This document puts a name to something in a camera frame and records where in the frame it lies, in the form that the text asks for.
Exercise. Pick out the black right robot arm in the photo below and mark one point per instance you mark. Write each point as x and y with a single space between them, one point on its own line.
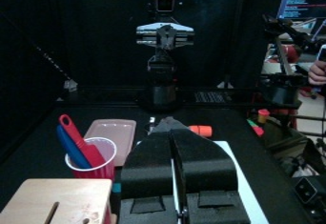
161 91

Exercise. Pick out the red plastic cup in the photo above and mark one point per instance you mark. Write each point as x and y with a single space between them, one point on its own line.
99 169

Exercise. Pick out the black power box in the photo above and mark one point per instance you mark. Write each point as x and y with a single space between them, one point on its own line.
308 189

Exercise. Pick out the green and red toy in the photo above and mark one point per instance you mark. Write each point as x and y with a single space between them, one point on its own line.
257 130

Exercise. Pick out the red plastic spatula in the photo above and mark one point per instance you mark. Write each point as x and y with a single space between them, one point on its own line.
81 140

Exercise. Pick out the person's hand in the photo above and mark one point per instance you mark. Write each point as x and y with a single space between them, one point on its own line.
317 73

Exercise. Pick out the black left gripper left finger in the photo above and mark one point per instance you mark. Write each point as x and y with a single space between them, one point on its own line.
146 170

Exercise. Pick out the orange cylindrical toy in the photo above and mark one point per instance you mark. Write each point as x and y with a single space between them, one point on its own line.
201 131

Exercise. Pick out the red-capped yellow toy bottle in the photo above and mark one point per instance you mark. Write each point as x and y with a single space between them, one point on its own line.
264 116

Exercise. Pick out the wooden tray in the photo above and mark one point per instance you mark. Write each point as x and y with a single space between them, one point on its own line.
113 131

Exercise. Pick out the white cutting board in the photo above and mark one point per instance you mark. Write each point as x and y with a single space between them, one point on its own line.
249 199

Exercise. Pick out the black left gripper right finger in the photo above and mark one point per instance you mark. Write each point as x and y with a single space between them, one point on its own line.
208 170

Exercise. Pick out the small blue toy block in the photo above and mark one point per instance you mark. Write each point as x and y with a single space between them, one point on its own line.
117 188

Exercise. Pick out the black ribbed grille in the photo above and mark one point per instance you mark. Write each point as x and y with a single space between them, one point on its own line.
210 96

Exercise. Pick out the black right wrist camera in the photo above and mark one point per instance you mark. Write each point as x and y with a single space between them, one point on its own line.
165 2

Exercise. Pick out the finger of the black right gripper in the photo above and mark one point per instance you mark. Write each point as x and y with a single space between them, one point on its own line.
162 37
172 37

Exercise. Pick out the white phone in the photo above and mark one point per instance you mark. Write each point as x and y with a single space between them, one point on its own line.
323 53

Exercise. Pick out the wooden box with red front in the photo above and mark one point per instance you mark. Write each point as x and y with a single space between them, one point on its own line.
51 196

